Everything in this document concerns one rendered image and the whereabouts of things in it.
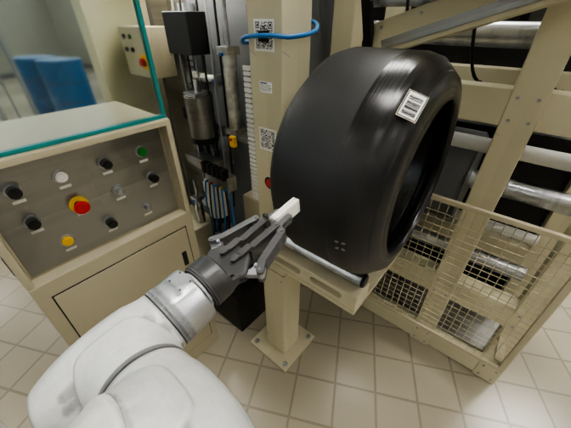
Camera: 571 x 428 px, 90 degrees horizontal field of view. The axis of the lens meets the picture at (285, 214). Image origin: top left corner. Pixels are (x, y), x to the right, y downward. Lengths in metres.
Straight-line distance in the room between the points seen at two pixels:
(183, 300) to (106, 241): 0.79
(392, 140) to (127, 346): 0.52
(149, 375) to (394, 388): 1.56
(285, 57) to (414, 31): 0.43
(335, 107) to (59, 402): 0.60
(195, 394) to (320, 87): 0.59
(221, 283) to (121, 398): 0.19
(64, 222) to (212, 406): 0.89
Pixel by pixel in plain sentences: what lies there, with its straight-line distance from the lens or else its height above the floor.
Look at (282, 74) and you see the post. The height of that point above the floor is 1.42.
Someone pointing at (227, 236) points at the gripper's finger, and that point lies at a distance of 0.50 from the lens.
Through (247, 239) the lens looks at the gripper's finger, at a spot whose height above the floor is 1.24.
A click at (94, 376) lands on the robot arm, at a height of 1.25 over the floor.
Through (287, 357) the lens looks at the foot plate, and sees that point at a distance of 1.76.
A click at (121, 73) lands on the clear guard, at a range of 1.04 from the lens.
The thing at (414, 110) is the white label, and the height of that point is 1.41.
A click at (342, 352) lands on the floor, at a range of 1.81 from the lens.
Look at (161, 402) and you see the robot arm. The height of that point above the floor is 1.30.
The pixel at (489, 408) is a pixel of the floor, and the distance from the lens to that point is 1.93.
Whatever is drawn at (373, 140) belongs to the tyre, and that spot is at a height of 1.36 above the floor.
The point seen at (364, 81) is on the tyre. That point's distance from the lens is 0.66.
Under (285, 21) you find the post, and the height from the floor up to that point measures 1.54.
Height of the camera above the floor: 1.55
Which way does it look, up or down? 34 degrees down
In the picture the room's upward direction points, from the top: straight up
